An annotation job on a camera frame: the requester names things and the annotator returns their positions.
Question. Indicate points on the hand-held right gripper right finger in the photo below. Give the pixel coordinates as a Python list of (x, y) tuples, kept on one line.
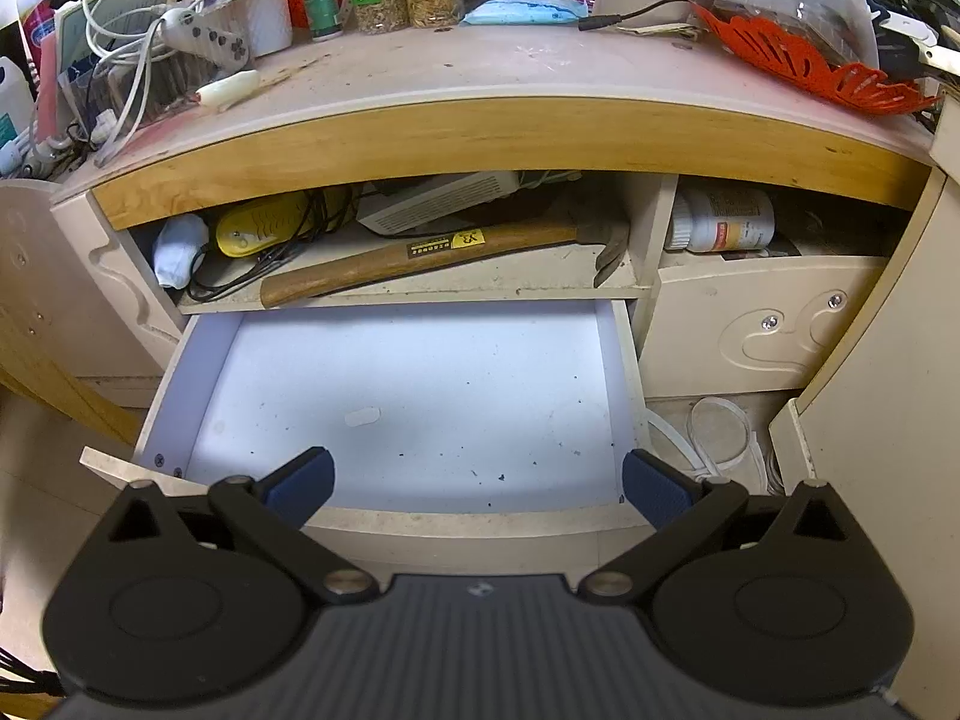
[(656, 489)]

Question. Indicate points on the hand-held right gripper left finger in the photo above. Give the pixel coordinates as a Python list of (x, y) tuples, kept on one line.
[(300, 481)]

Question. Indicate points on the cream wooden drawer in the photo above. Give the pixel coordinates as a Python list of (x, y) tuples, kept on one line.
[(420, 390)]

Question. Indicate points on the small cream tube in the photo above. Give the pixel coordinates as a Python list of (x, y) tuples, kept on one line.
[(229, 90)]

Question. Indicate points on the cream drawer front with screws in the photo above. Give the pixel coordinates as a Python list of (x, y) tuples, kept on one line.
[(750, 315)]

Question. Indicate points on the cream side cabinet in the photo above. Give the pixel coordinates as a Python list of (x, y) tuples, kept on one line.
[(885, 390)]

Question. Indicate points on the yellow plastic device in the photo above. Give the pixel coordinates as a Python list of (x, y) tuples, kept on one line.
[(259, 229)]

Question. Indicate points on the white rolled sock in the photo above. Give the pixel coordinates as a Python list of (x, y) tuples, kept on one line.
[(178, 251)]

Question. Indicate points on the white pill bottle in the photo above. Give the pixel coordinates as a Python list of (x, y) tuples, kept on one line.
[(724, 221)]

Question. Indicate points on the white flat box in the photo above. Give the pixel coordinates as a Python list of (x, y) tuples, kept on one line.
[(435, 206)]

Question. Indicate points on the wooden chair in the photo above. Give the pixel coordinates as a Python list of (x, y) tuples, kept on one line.
[(45, 277)]

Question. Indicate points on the cream wooden cabinet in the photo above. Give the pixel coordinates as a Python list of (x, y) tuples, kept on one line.
[(480, 139)]

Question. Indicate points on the clear acrylic organiser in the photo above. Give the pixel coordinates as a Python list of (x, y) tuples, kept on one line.
[(172, 86)]

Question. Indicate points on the orange perforated plastic piece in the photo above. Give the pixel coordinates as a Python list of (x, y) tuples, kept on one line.
[(810, 64)]

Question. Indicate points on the white power strip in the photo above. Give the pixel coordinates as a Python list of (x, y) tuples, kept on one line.
[(210, 34)]

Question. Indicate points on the white plastic jug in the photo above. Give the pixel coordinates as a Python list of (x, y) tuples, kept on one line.
[(13, 112)]

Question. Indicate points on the green label bottle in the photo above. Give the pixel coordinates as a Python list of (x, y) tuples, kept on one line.
[(326, 4)]

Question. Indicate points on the blue face mask pack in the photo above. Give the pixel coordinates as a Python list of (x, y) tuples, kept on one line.
[(525, 11)]

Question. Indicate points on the clear plastic bag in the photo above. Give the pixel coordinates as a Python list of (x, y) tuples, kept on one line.
[(780, 7)]

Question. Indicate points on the pink spray can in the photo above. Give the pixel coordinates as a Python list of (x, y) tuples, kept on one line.
[(37, 22)]

